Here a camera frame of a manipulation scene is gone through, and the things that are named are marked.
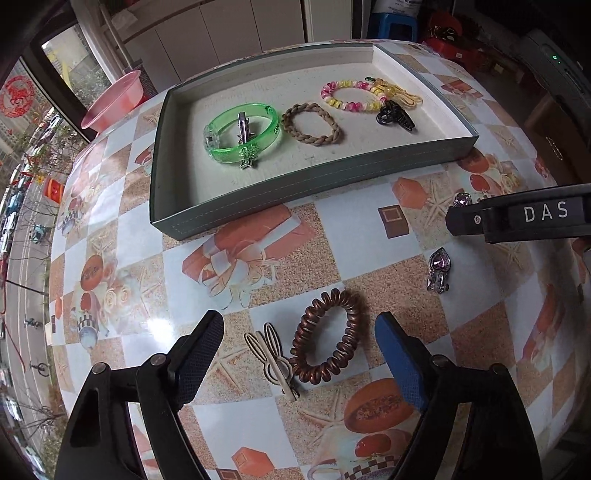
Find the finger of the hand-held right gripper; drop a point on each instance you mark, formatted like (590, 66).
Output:
(464, 221)

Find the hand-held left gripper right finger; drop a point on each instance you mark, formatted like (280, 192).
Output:
(401, 369)

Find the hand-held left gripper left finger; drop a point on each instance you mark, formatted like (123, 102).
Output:
(198, 360)

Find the purple gem hair clip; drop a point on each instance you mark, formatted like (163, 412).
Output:
(461, 199)

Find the purple heart hair clip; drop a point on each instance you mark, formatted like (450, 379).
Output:
(438, 263)

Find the rabbit ear hair clip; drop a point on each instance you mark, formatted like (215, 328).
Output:
(279, 369)

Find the black claw hair clip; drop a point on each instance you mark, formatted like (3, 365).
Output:
(397, 117)

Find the yellow hair clip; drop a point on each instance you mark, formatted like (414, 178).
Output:
(406, 97)

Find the grey rectangular tray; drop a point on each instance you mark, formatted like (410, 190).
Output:
(300, 180)

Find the green transparent bangle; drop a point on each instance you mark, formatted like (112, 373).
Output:
(221, 152)

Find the silver star hair clip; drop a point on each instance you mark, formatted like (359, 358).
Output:
(243, 124)

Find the grey device with green light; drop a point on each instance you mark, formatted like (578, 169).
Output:
(554, 69)

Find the blue plastic stool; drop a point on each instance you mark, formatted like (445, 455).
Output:
(392, 27)

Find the red hanging ornament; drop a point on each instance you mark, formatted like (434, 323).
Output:
(53, 190)

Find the white printed bag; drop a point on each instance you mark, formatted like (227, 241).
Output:
(397, 5)

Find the pink plastic basin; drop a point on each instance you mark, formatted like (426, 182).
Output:
(115, 99)

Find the white cabinet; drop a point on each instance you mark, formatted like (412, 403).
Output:
(207, 37)

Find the round red window decal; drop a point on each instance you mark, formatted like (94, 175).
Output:
(16, 97)

